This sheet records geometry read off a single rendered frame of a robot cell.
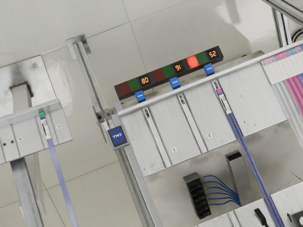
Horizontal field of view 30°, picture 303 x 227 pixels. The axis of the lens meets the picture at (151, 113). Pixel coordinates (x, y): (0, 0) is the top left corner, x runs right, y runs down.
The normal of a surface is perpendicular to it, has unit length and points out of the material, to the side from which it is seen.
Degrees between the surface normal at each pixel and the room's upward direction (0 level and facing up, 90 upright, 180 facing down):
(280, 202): 44
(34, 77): 0
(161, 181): 0
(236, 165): 0
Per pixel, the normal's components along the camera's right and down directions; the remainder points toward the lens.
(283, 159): 0.24, 0.44
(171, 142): -0.03, -0.25
